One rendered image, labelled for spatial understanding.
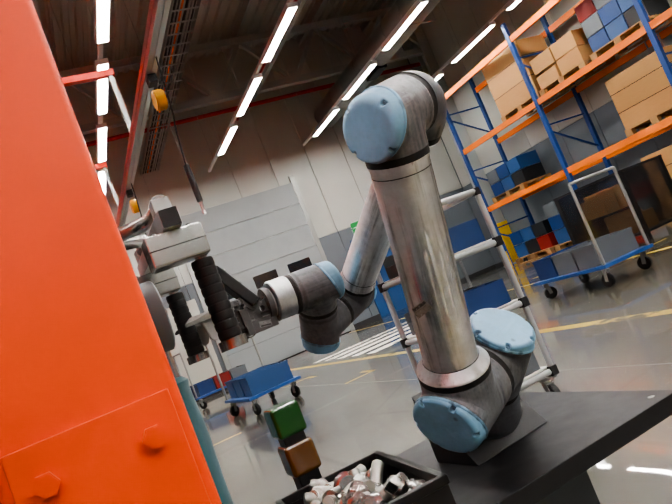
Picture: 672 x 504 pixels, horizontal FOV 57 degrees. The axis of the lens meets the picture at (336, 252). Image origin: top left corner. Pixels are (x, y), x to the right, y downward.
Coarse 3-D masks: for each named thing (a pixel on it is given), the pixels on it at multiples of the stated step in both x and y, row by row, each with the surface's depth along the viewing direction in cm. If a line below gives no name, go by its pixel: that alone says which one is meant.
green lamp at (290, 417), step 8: (288, 400) 81; (272, 408) 80; (280, 408) 79; (288, 408) 79; (296, 408) 79; (264, 416) 81; (272, 416) 78; (280, 416) 78; (288, 416) 79; (296, 416) 79; (272, 424) 79; (280, 424) 78; (288, 424) 78; (296, 424) 79; (304, 424) 79; (272, 432) 80; (280, 432) 78; (288, 432) 78; (296, 432) 79
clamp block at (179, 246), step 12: (180, 228) 94; (192, 228) 95; (144, 240) 92; (156, 240) 93; (168, 240) 93; (180, 240) 94; (192, 240) 95; (204, 240) 95; (144, 252) 95; (156, 252) 92; (168, 252) 93; (180, 252) 94; (192, 252) 94; (204, 252) 95; (156, 264) 92; (168, 264) 93; (180, 264) 97
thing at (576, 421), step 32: (544, 416) 155; (576, 416) 145; (608, 416) 137; (640, 416) 131; (416, 448) 172; (512, 448) 141; (544, 448) 133; (576, 448) 126; (608, 448) 127; (480, 480) 130; (512, 480) 123; (544, 480) 120; (576, 480) 143
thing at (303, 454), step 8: (304, 440) 79; (312, 440) 79; (280, 448) 80; (288, 448) 78; (296, 448) 78; (304, 448) 78; (312, 448) 79; (280, 456) 80; (288, 456) 78; (296, 456) 78; (304, 456) 78; (312, 456) 79; (288, 464) 78; (296, 464) 78; (304, 464) 78; (312, 464) 78; (320, 464) 79; (288, 472) 79; (296, 472) 77; (304, 472) 78
